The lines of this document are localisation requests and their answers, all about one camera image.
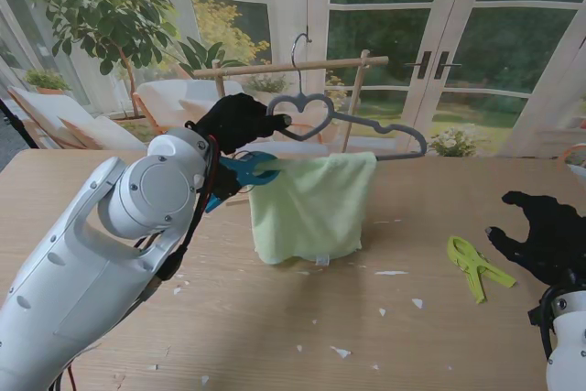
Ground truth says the light green square towel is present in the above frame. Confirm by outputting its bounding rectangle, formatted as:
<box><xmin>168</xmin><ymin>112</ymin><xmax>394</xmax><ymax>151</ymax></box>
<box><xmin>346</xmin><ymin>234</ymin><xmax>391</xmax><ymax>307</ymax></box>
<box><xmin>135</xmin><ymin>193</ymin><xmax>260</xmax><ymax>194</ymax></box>
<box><xmin>248</xmin><ymin>152</ymin><xmax>379</xmax><ymax>266</ymax></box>

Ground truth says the blue clothes peg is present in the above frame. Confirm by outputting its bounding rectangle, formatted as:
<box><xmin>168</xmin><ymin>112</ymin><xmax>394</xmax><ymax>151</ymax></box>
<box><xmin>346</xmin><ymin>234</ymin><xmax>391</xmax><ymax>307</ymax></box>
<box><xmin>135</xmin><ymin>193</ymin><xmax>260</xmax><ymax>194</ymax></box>
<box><xmin>204</xmin><ymin>151</ymin><xmax>281</xmax><ymax>214</ymax></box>

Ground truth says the printed garden room backdrop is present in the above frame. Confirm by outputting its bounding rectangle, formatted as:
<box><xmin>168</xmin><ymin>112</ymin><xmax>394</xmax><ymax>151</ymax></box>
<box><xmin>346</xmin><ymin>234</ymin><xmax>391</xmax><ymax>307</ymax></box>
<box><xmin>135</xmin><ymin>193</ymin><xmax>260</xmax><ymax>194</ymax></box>
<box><xmin>0</xmin><ymin>0</ymin><xmax>586</xmax><ymax>158</ymax></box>

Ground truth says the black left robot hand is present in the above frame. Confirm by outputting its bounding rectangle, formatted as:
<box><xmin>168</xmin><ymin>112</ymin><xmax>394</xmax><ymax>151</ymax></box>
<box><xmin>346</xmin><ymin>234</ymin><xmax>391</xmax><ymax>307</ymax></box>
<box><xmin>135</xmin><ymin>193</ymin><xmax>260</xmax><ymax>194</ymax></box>
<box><xmin>185</xmin><ymin>92</ymin><xmax>293</xmax><ymax>156</ymax></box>

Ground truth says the black tripod leg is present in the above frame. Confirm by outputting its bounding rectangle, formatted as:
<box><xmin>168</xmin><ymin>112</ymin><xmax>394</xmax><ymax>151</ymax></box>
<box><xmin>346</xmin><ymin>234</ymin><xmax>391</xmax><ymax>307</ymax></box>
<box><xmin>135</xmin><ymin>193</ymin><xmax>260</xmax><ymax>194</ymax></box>
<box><xmin>0</xmin><ymin>97</ymin><xmax>40</xmax><ymax>149</ymax></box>

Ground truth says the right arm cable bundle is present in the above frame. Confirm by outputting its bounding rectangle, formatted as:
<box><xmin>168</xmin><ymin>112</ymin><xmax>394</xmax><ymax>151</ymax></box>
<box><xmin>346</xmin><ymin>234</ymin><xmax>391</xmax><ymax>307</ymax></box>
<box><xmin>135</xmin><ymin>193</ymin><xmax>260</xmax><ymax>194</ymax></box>
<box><xmin>535</xmin><ymin>283</ymin><xmax>578</xmax><ymax>360</ymax></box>

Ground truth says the lime green clothes peg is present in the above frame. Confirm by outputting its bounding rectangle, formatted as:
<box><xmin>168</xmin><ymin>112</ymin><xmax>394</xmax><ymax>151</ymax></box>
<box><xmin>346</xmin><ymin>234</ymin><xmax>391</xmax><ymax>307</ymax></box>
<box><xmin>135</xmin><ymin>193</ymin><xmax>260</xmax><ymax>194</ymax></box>
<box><xmin>447</xmin><ymin>235</ymin><xmax>518</xmax><ymax>305</ymax></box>

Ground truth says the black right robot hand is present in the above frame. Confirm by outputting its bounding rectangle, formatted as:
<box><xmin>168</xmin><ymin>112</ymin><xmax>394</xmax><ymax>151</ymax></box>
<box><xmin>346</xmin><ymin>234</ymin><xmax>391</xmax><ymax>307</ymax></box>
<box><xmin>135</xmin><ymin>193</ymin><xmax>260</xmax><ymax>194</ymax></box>
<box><xmin>484</xmin><ymin>190</ymin><xmax>586</xmax><ymax>289</ymax></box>

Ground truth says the grey heart clothes hanger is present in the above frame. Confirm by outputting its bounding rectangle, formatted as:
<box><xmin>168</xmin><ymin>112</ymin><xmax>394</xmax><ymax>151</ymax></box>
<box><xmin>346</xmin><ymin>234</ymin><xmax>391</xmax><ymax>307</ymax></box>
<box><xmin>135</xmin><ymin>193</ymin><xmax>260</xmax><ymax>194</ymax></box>
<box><xmin>266</xmin><ymin>32</ymin><xmax>429</xmax><ymax>163</ymax></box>

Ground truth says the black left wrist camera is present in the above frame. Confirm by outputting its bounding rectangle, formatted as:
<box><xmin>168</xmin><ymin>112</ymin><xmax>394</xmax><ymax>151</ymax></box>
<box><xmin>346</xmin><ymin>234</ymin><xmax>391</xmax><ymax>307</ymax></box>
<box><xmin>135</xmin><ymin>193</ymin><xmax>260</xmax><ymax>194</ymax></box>
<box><xmin>212</xmin><ymin>166</ymin><xmax>242</xmax><ymax>202</ymax></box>

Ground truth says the wooden hanging rack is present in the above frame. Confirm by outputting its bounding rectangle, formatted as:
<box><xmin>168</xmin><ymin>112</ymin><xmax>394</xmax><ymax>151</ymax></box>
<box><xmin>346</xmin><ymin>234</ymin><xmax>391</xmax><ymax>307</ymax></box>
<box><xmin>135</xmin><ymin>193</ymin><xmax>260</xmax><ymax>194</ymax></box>
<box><xmin>191</xmin><ymin>49</ymin><xmax>390</xmax><ymax>207</ymax></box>

